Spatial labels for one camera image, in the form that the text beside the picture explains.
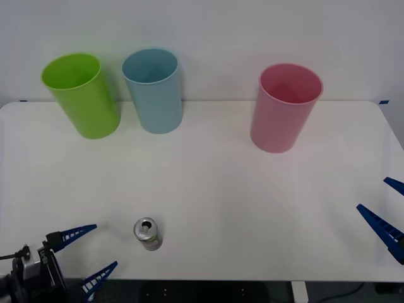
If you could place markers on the green plastic bin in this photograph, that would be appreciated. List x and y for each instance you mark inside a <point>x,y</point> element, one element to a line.
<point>85,107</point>

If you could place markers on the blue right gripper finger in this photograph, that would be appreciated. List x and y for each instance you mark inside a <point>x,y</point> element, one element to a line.
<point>396,185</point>
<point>382,228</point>

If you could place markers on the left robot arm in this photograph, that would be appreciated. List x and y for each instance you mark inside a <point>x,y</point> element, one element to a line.
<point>19,277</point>

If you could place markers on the pale blue plastic bin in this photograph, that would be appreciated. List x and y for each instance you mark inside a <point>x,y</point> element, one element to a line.
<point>158,104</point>

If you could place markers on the pink plastic bin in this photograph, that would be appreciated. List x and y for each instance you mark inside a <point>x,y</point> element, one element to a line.
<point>277,126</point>

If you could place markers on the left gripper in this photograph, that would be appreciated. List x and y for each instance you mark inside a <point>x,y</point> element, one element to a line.
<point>52,277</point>

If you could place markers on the white table leg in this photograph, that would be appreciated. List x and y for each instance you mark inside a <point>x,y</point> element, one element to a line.
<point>299,292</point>

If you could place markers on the silver drink can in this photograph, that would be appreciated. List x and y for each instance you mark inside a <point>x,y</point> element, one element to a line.
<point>151,238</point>

